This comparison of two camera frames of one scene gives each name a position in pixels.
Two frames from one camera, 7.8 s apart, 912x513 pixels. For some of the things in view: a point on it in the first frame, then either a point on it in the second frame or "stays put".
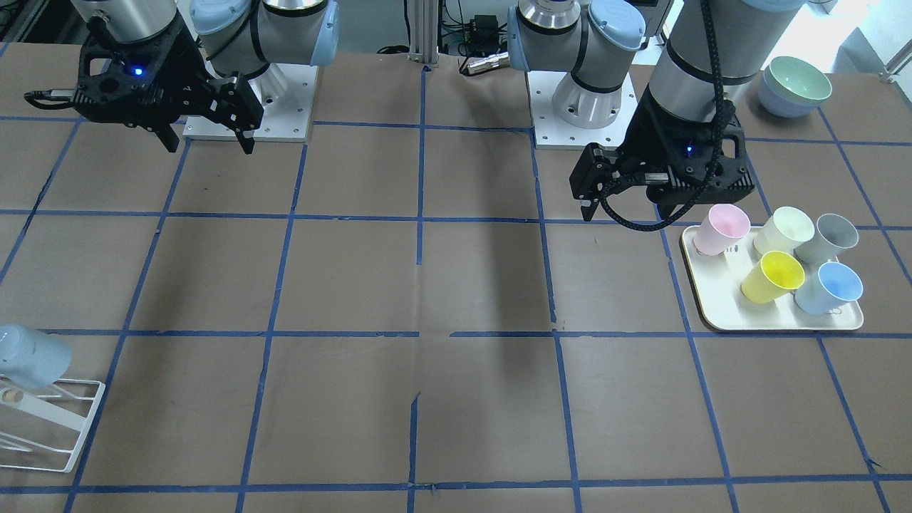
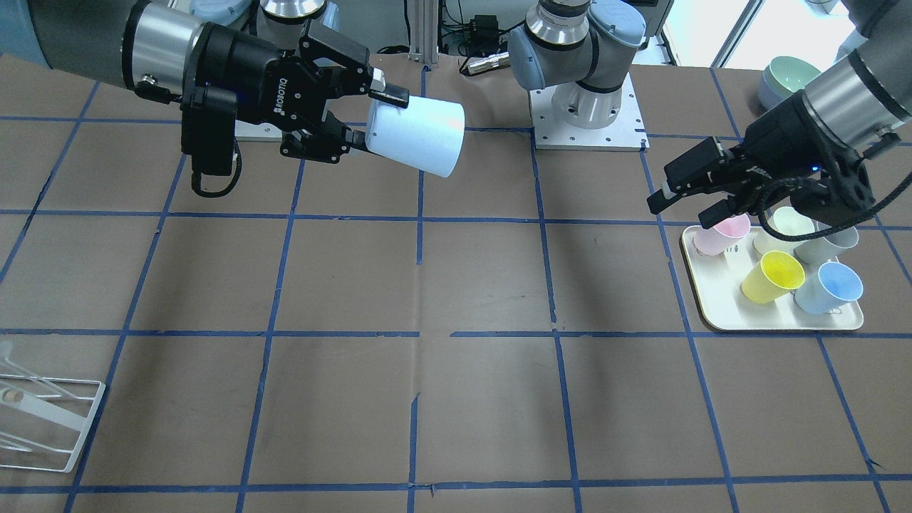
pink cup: x=724 y=224 stays put
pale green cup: x=786 y=229 stays put
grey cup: x=833 y=235 stays put
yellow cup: x=774 y=277 stays put
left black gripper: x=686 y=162 to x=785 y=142
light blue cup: x=30 y=360 to x=427 y=136
